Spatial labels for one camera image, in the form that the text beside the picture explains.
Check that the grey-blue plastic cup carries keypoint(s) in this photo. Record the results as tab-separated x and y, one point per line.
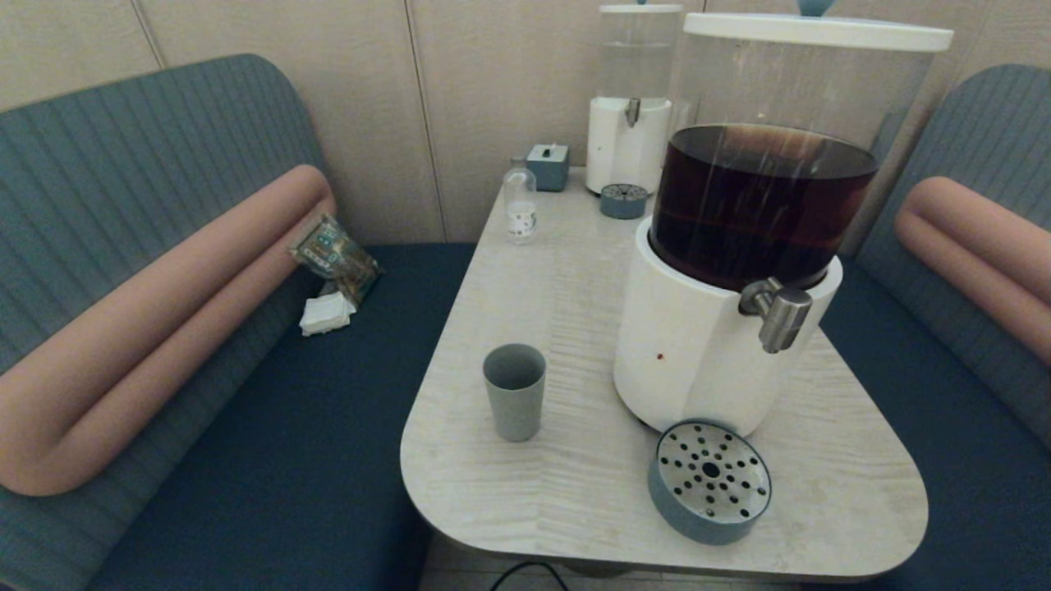
515	402

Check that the steel tap of tea dispenser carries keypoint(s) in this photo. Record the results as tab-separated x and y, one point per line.
784	316

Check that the small clear glass bottle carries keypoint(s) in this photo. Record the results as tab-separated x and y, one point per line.
520	213

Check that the small blue box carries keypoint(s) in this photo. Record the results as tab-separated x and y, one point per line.
548	171

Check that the small blue drip tray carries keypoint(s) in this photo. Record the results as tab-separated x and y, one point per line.
622	205

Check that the large tea drink dispenser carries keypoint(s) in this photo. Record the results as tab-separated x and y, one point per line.
681	345

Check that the small clear water dispenser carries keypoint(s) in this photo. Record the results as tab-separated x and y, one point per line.
624	152

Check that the green snack packet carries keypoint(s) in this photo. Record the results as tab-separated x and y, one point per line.
337	256

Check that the white folded napkin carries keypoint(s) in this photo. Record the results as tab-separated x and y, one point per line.
327	313

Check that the steel tap of water dispenser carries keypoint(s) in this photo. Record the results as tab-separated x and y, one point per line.
632	111

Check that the large blue perforated drip tray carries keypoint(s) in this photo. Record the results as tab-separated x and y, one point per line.
681	513

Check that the white lid of water dispenser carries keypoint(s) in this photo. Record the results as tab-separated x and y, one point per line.
640	8

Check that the blue upholstered bench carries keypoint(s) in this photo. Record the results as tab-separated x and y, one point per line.
246	460
944	460

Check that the white lid of tea dispenser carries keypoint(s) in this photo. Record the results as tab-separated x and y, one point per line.
813	33

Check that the blue knob of tea lid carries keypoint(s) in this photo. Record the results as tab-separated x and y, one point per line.
815	6

